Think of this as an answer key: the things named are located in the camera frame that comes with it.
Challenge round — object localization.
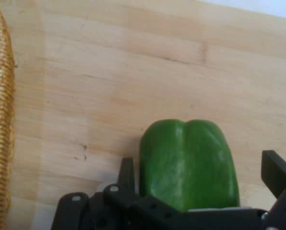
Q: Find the green bell pepper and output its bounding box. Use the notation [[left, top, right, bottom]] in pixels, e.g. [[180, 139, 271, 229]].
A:
[[139, 119, 241, 213]]

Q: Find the woven golden basket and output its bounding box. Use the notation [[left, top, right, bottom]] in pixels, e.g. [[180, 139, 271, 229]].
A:
[[0, 0, 16, 230]]

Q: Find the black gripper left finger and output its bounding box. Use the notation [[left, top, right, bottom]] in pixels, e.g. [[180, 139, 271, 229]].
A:
[[50, 157, 190, 230]]

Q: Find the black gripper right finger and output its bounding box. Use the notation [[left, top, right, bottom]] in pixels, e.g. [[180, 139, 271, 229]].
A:
[[261, 149, 286, 230]]

